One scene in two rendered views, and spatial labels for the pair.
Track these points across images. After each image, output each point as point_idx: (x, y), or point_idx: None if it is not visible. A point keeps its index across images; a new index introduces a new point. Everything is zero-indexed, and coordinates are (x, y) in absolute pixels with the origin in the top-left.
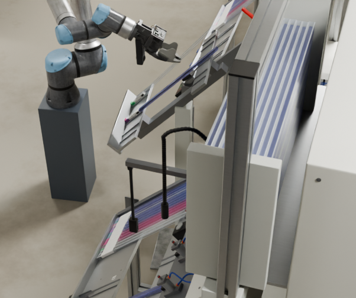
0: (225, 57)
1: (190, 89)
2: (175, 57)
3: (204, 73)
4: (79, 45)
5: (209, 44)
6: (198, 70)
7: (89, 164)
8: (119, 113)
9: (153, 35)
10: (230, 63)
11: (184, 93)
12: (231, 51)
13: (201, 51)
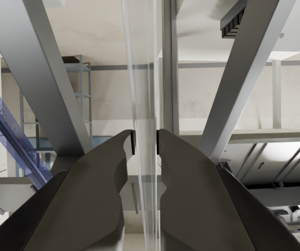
0: (236, 88)
1: (35, 78)
2: (159, 143)
3: None
4: None
5: (135, 206)
6: (21, 190)
7: None
8: None
9: None
10: (229, 75)
11: (28, 42)
12: (228, 113)
13: (131, 187)
